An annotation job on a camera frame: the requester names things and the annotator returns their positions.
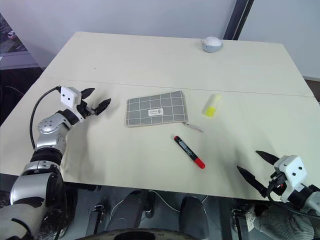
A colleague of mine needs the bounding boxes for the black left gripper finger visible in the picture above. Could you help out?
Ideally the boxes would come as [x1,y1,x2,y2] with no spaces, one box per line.
[93,98,112,116]
[80,87,96,101]

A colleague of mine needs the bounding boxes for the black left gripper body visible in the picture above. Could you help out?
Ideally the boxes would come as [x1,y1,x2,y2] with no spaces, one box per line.
[76,99,98,119]

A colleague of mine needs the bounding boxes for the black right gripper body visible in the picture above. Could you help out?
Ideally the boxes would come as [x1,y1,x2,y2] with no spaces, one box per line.
[265,169,287,198]

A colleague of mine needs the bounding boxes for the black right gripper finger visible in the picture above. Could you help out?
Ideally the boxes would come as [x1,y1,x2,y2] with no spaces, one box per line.
[236,165,268,199]
[255,150,281,166]

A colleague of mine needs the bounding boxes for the grey checked pencil pouch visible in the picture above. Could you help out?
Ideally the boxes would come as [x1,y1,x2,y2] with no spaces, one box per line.
[124,89,205,134]

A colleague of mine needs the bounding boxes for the grey mesh cover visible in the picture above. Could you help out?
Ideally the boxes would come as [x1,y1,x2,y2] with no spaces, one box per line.
[245,203,315,240]

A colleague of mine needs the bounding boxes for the black metal clamp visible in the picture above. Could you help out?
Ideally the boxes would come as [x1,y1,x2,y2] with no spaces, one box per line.
[230,208,243,240]
[90,204,106,234]

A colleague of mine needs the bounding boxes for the dark rounded shape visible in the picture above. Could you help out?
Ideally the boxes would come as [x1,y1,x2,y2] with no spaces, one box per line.
[111,190,156,230]
[180,196,210,240]

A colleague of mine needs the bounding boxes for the red and black marker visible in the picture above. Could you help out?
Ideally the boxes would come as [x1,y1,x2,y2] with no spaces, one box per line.
[173,135,206,170]

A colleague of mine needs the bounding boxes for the yellow highlighter pen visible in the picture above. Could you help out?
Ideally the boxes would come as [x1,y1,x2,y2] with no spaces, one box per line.
[201,93,224,119]

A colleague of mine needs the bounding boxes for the window with street view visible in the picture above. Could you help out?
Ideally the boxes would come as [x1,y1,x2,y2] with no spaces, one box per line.
[0,12,43,71]

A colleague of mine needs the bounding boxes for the black round rim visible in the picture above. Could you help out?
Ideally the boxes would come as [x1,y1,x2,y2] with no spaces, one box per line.
[84,226,214,240]

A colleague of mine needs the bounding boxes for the grey white round plush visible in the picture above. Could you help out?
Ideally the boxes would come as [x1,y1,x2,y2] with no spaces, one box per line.
[200,36,224,54]

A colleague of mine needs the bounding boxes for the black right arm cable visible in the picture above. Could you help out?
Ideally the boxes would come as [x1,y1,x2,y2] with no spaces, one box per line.
[265,180,320,221]

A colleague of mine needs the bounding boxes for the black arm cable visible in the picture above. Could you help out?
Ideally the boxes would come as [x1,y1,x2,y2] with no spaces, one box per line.
[265,180,320,221]
[29,85,62,151]

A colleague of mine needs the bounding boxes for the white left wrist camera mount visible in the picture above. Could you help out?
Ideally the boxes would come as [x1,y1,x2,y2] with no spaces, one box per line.
[59,85,85,124]

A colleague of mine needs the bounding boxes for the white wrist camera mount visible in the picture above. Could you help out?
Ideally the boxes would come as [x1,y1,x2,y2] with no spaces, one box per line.
[59,85,85,124]
[273,155,308,203]

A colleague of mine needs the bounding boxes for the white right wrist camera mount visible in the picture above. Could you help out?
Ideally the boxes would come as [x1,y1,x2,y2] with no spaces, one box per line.
[273,155,308,203]

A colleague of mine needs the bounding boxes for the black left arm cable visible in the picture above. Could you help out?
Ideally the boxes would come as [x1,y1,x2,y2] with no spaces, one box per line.
[29,85,62,151]

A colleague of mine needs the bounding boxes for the thin white cable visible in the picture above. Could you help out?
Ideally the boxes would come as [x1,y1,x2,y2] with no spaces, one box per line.
[109,189,209,221]

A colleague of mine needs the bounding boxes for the dark vertical window frame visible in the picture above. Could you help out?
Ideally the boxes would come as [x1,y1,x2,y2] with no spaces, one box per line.
[223,0,255,41]

